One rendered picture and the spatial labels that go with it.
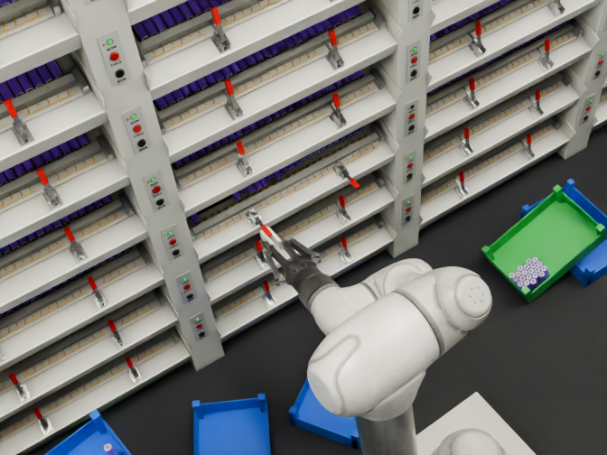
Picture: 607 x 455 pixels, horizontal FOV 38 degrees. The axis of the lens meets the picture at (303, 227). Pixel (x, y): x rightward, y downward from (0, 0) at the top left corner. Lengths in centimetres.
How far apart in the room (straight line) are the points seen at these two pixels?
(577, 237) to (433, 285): 138
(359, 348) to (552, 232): 150
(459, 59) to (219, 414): 116
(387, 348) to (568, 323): 138
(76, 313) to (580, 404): 136
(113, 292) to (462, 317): 105
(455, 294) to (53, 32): 83
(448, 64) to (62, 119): 104
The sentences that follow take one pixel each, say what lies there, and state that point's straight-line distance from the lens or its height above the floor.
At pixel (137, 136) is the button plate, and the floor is 96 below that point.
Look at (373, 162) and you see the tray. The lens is 237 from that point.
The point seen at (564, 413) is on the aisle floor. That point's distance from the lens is 256.
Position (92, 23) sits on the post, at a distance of 165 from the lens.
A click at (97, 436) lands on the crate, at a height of 40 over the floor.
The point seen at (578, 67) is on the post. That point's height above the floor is 39.
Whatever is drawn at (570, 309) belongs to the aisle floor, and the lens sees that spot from 273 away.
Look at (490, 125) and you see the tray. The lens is 272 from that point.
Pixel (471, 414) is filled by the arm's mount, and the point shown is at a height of 24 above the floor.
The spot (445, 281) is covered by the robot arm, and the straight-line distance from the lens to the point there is 141.
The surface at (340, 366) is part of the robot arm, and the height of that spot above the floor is 106.
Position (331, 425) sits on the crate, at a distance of 249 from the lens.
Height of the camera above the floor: 226
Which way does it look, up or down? 52 degrees down
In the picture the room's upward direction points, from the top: 7 degrees counter-clockwise
